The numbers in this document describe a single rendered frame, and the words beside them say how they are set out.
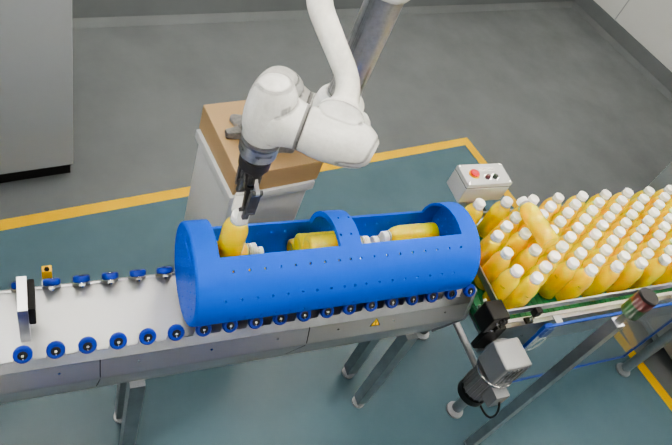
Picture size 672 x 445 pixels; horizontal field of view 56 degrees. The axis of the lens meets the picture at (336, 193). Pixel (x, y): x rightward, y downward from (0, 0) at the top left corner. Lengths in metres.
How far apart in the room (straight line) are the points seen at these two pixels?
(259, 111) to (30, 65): 1.70
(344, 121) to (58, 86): 1.85
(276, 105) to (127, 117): 2.48
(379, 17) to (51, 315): 1.18
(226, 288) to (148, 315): 0.31
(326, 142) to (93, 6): 3.16
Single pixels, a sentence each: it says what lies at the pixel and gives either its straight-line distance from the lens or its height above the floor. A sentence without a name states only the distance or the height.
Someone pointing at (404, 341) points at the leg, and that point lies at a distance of 2.43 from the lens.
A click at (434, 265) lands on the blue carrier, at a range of 1.91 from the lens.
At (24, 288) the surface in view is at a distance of 1.75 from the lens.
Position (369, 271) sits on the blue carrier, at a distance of 1.79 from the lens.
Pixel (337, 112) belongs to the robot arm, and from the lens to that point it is 1.32.
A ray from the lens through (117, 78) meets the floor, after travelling 3.96.
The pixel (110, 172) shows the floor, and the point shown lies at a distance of 3.43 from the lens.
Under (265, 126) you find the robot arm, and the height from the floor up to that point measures 1.68.
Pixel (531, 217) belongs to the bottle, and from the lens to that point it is 2.29.
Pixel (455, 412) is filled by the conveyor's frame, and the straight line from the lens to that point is 3.12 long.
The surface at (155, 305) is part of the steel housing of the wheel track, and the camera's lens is 1.90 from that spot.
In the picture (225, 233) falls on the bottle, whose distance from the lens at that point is 1.63.
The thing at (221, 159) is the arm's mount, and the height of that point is 1.04.
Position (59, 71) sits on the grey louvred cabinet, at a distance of 2.91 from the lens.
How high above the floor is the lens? 2.56
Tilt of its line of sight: 45 degrees down
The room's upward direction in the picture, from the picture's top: 24 degrees clockwise
